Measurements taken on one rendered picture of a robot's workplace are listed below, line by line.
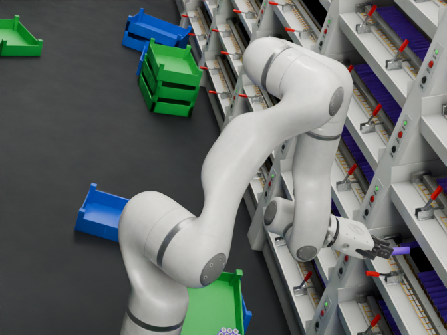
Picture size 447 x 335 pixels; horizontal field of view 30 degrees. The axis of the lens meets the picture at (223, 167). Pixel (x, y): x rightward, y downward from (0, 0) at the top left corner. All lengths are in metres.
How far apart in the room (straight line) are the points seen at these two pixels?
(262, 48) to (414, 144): 0.64
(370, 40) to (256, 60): 0.92
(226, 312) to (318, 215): 0.84
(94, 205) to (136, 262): 1.42
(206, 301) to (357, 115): 0.73
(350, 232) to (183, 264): 0.59
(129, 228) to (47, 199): 1.44
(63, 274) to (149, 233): 1.14
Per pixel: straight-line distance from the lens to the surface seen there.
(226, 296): 2.63
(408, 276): 2.13
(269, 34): 3.43
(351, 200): 2.43
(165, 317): 1.64
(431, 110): 2.10
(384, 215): 2.22
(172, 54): 4.06
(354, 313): 2.33
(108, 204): 3.05
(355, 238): 1.99
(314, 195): 1.84
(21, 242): 2.79
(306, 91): 1.56
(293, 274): 2.74
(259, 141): 1.57
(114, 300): 2.63
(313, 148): 1.80
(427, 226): 2.03
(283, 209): 1.91
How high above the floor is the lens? 1.62
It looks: 27 degrees down
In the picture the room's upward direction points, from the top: 18 degrees clockwise
